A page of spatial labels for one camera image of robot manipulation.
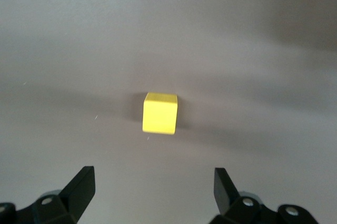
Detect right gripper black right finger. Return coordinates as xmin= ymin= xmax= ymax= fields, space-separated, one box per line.
xmin=207 ymin=167 xmax=320 ymax=224

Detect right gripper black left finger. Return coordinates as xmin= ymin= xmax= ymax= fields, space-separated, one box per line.
xmin=0 ymin=166 xmax=95 ymax=224

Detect yellow cube block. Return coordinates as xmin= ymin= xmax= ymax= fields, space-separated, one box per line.
xmin=142 ymin=91 xmax=179 ymax=135

